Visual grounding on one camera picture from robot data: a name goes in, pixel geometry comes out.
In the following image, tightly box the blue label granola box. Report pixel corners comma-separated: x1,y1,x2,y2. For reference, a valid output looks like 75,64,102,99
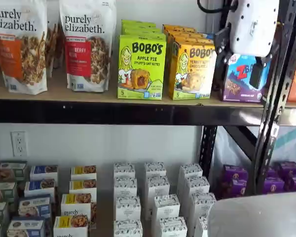
30,165,59,181
6,217,45,237
18,196,51,219
24,179,56,198

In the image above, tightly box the white patterned pantry box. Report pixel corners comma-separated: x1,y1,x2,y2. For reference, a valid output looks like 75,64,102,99
152,194,180,218
113,219,143,237
189,193,217,214
145,162,167,177
184,176,210,195
179,164,203,178
114,177,138,198
113,162,136,178
115,197,141,222
194,216,210,237
147,175,170,196
159,216,187,237

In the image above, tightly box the purple ZBar chocolate chip box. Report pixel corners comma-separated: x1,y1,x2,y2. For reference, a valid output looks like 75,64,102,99
222,53,271,103

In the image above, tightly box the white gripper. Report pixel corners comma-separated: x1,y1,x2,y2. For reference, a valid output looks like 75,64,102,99
213,0,280,89

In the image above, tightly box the black cable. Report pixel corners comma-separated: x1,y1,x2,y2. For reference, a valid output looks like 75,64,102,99
196,0,239,13

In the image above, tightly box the granola bag red label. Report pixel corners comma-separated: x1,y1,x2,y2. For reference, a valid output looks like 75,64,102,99
59,0,117,93

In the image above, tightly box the black metal shelf rack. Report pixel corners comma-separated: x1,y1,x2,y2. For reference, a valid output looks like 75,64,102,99
268,0,296,198
0,0,296,237

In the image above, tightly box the granola bag orange label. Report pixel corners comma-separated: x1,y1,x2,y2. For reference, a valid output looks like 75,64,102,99
0,0,49,96

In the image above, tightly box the yellow label granola box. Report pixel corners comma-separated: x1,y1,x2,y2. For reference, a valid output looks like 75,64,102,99
53,216,89,237
71,165,97,181
61,194,92,218
69,180,97,196

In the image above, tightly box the white wall power outlet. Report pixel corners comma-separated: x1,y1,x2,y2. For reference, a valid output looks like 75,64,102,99
10,130,28,158

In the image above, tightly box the orange Bobo's oat bites box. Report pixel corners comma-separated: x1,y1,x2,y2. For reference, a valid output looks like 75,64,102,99
162,24,197,33
170,34,214,44
168,39,217,101
166,29,204,38

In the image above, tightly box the green Bobo's apple pie box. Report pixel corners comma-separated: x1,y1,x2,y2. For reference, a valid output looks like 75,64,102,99
120,31,166,38
121,19,156,28
122,26,161,33
117,34,167,101

